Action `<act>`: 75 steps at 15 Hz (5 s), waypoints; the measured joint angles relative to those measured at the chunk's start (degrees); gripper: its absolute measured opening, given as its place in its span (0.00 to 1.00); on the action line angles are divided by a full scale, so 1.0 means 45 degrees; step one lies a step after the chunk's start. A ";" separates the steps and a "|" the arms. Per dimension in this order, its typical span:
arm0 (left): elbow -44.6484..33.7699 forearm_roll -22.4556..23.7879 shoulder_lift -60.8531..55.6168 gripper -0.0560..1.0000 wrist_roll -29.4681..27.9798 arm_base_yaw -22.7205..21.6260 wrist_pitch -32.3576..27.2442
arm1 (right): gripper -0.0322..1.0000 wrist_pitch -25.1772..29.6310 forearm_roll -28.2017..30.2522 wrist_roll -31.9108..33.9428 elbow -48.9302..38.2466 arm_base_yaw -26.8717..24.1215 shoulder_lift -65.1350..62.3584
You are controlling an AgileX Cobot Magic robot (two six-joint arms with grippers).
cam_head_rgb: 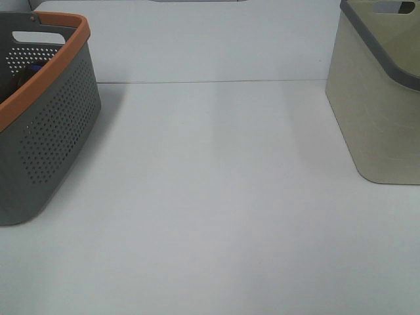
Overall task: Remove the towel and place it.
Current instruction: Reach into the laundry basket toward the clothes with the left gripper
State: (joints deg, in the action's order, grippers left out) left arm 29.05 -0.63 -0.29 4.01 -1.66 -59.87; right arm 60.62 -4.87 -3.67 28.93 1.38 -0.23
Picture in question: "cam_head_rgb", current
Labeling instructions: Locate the grey perforated basket orange rim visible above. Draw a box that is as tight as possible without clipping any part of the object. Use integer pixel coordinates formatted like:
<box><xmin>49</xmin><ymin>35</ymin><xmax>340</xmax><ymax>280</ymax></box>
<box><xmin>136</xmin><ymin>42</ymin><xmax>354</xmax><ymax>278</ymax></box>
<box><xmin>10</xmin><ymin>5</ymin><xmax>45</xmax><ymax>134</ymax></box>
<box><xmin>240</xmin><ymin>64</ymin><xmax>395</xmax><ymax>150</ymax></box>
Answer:
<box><xmin>1</xmin><ymin>11</ymin><xmax>101</xmax><ymax>226</ymax></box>

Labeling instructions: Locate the beige basket grey rim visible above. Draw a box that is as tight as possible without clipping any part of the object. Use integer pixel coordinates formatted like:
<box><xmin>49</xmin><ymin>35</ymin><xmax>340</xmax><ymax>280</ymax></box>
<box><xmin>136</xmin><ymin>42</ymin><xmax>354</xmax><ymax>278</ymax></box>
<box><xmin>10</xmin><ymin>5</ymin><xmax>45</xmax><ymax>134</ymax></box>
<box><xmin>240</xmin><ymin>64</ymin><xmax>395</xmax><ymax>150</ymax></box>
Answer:
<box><xmin>325</xmin><ymin>1</ymin><xmax>419</xmax><ymax>185</ymax></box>

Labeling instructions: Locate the blue cloth in basket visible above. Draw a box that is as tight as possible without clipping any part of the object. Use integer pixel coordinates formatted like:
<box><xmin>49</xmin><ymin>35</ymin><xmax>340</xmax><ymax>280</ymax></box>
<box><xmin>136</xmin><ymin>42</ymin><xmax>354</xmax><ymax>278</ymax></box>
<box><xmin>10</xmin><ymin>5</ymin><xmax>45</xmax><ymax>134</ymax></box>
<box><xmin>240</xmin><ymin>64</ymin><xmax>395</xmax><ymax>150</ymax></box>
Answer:
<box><xmin>19</xmin><ymin>63</ymin><xmax>43</xmax><ymax>85</ymax></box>

